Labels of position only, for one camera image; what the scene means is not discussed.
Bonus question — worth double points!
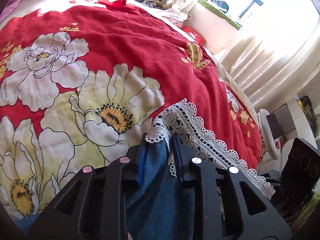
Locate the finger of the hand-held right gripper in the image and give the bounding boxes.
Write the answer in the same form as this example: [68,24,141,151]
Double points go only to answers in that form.
[270,192,314,222]
[259,170,284,188]

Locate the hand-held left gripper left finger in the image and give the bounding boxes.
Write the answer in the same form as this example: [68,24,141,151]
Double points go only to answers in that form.
[27,132,153,240]

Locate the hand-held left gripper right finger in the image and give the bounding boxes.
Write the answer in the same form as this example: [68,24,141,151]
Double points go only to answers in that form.
[172,133,293,240]

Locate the blue denim pants lace hem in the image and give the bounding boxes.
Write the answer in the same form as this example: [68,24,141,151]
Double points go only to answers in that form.
[17,99,275,240]

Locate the grey box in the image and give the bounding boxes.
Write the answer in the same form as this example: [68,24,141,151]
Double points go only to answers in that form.
[266,104,291,140]

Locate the white cabinet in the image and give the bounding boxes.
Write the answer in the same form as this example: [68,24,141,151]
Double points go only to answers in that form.
[265,97,320,142]

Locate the red floral quilt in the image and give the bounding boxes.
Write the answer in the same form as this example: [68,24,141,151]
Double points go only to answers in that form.
[0,0,263,230]

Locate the red bag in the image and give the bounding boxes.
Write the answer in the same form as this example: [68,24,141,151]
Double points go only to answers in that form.
[181,26,207,45]

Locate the white red floral pillow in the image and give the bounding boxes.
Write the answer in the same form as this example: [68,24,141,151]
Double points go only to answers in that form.
[162,15,191,28]

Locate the grey white crumpled cloth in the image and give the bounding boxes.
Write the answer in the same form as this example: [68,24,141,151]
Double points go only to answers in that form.
[142,0,163,10]

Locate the green windowsill cloth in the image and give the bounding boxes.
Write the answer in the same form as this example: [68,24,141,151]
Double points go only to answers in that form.
[197,0,243,28]

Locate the pink blanket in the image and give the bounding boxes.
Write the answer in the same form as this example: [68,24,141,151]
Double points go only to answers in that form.
[0,0,26,23]

